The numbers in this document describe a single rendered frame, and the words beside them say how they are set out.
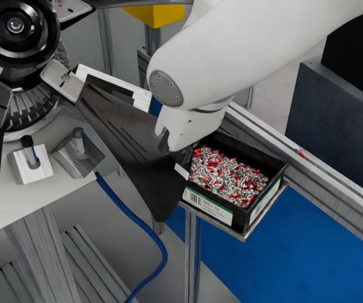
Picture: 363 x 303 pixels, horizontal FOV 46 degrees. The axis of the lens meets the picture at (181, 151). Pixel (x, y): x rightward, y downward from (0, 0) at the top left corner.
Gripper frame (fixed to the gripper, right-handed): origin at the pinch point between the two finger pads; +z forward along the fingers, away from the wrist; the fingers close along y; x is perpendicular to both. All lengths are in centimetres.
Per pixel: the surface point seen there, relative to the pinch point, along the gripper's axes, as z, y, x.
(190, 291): 65, -10, 12
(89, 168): 12.6, 10.4, -11.3
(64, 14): -14.0, 8.5, -22.6
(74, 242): 108, 2, -34
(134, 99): 3.7, -1.4, -15.5
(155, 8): 8.4, -24.5, -40.0
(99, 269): 102, 1, -17
